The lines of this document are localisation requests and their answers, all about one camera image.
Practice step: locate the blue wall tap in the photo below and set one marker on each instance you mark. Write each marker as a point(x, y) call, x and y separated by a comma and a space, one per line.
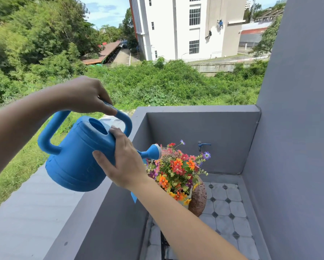
point(200, 145)

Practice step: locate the pale green flower pot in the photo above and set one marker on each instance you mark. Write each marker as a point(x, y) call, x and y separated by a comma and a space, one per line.
point(189, 193)

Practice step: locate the grey corrugated roof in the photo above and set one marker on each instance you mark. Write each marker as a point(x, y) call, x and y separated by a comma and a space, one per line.
point(23, 219)

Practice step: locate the person's left forearm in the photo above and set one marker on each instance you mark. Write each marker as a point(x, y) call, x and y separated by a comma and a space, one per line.
point(23, 127)

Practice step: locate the long red-roofed shed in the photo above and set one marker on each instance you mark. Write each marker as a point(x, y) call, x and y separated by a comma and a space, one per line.
point(103, 51)

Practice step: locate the blue tape patch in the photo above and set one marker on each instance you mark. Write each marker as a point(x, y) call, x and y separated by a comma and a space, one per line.
point(134, 198)

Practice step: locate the grassy overgrown slope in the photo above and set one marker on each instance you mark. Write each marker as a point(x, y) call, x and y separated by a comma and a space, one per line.
point(172, 83)

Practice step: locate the blue plastic watering can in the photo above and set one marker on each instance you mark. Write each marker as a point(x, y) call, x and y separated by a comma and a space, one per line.
point(75, 159)

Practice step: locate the green trees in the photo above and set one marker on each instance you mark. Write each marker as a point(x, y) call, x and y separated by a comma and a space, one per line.
point(37, 37)

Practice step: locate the person's left hand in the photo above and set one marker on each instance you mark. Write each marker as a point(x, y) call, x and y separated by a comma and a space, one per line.
point(89, 94)

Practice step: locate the colourful flowers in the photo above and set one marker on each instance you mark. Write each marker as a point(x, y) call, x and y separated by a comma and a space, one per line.
point(178, 167)

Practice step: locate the low red-trimmed building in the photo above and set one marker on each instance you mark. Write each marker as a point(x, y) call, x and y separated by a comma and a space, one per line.
point(252, 33)

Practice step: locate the person's right forearm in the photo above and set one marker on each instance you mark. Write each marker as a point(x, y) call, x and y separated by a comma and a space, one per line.
point(178, 224)

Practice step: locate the tall white building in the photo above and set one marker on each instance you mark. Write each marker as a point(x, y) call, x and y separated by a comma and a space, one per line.
point(167, 29)

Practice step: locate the person's right hand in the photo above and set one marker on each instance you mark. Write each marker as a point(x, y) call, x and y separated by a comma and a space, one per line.
point(126, 165)

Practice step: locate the round wooden stool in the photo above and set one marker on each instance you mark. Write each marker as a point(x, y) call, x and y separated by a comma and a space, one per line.
point(198, 199)

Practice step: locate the concrete retaining wall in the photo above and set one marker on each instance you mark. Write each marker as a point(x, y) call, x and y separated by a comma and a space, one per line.
point(213, 67)

